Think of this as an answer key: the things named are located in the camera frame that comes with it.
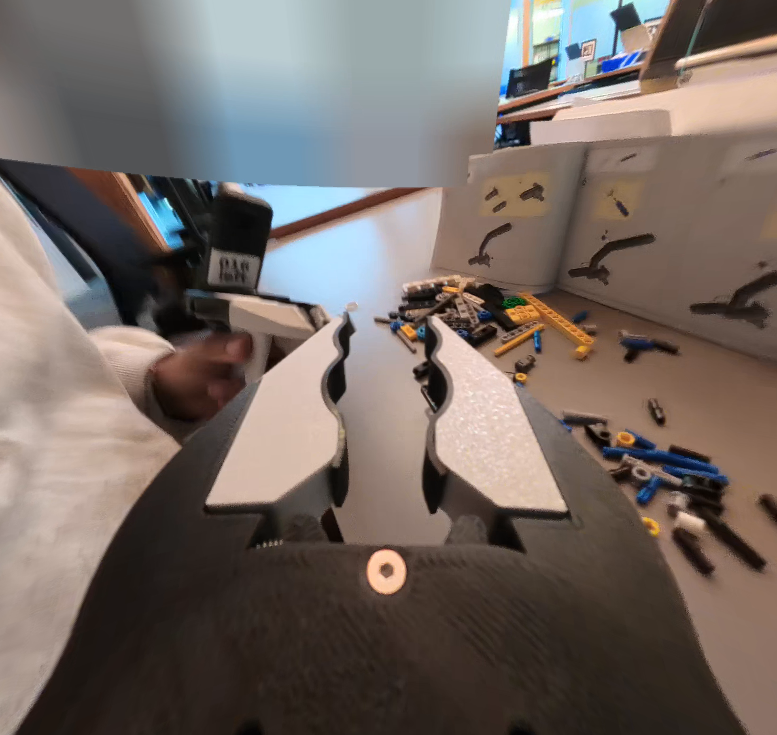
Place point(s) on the wooden rail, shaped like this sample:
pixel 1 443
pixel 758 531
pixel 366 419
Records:
pixel 352 211

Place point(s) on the blue and black pin assembly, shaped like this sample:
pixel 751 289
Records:
pixel 643 343

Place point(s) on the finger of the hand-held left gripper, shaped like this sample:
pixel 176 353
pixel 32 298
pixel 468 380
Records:
pixel 267 316

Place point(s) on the wooden background desk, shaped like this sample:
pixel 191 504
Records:
pixel 564 92

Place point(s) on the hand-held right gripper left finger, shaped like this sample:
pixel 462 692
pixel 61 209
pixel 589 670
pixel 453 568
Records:
pixel 285 419

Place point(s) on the yellow lego axle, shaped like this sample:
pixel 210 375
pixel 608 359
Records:
pixel 519 340

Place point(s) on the cardboard box with dark panel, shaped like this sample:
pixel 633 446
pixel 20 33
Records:
pixel 728 6

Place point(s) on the pile of small lego pins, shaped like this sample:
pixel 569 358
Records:
pixel 668 462

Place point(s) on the small blue crate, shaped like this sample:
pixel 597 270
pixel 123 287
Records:
pixel 622 62

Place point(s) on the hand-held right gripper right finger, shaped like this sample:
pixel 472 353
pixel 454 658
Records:
pixel 498 437

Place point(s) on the dark grey lego connector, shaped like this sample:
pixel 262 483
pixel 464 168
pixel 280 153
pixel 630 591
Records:
pixel 525 364

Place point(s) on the person's left hand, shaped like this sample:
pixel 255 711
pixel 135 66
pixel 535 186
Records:
pixel 200 377

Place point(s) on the person's left forearm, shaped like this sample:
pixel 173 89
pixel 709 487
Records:
pixel 127 364

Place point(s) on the black lego pin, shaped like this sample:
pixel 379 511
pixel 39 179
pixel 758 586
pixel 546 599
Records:
pixel 656 412

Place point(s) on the yellow lego bush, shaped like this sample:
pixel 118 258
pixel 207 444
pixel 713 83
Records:
pixel 581 352

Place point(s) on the long yellow lego beam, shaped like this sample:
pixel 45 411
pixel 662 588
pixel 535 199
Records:
pixel 558 321

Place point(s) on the person's light sweatshirt torso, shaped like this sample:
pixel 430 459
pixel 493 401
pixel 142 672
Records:
pixel 48 443

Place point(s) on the pile of lego beams and gears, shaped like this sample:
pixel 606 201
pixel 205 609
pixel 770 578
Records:
pixel 467 307

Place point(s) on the black laptop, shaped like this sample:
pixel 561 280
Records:
pixel 531 78

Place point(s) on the white flat box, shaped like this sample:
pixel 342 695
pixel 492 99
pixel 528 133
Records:
pixel 598 126

